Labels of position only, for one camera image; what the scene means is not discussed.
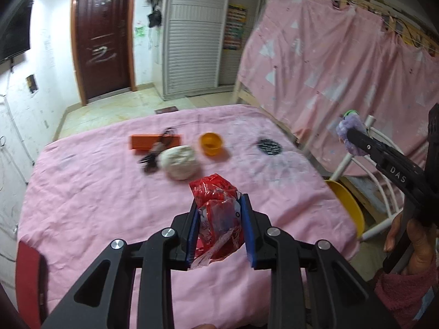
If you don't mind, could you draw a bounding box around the purple fluffy item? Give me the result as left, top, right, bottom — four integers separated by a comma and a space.
336, 110, 370, 157

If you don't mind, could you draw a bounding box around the red plastic wrapper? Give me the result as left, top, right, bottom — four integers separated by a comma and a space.
190, 174, 244, 269

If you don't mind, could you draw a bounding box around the orange rectangular box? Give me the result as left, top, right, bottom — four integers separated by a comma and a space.
130, 134, 182, 152

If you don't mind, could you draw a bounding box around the person's right hand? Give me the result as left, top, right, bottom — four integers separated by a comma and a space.
384, 213, 438, 276

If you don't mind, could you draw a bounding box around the white metal chair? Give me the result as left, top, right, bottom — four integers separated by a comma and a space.
329, 115, 409, 242

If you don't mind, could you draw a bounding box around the pink bed sheet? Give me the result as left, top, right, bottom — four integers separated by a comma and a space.
18, 105, 359, 310

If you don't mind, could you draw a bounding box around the black dotted round patch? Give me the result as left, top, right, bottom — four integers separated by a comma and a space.
257, 138, 283, 156

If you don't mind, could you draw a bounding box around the pink patterned hanging curtain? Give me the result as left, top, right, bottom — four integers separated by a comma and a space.
237, 0, 438, 171

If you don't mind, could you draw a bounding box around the white crumpled tissue ball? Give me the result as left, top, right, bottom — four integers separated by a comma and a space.
158, 145, 200, 180

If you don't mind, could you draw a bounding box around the orange small bowl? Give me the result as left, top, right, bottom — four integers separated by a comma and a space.
199, 132, 223, 157

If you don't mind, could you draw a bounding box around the colourful wardrobe poster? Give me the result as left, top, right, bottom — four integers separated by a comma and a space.
223, 4, 247, 50

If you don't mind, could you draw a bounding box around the white louvered wardrobe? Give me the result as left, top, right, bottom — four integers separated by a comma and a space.
161, 0, 262, 100

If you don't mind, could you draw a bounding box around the dark brown wooden door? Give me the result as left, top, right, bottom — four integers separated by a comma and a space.
71, 0, 137, 105

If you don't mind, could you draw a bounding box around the black cable bundle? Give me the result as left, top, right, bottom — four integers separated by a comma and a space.
137, 127, 178, 175

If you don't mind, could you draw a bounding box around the wall socket box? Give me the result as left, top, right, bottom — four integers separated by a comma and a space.
26, 74, 39, 94

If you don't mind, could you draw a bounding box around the black wall television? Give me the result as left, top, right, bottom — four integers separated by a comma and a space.
1, 0, 33, 63

